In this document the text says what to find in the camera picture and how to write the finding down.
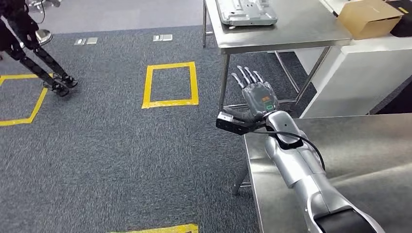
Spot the brown cardboard box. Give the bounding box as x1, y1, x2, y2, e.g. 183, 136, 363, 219
337, 0, 405, 41

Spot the yellow floor tape square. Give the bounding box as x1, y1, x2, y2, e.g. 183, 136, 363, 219
0, 73, 54, 127
107, 223, 200, 233
141, 62, 200, 109

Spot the chrome round base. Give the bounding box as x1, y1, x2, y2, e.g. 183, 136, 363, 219
34, 28, 54, 47

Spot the white cabinet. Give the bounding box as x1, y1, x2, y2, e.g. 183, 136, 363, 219
294, 33, 412, 119

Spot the black object yellow label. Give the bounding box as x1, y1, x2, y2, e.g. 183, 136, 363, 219
388, 0, 412, 38

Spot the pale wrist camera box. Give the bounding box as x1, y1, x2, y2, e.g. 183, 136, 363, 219
217, 111, 234, 123

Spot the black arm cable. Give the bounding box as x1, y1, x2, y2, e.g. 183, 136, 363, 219
252, 129, 326, 171

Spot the steel work table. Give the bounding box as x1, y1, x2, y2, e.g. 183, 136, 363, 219
202, 0, 352, 112
231, 112, 412, 233

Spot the silver metal tray part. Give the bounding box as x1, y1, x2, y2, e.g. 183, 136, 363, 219
215, 0, 278, 27

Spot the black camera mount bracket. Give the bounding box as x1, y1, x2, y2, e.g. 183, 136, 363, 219
215, 111, 268, 136

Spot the black humanoid robot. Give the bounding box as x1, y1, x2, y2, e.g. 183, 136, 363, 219
0, 0, 79, 98

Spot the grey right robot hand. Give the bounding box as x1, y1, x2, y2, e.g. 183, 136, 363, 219
222, 66, 279, 122

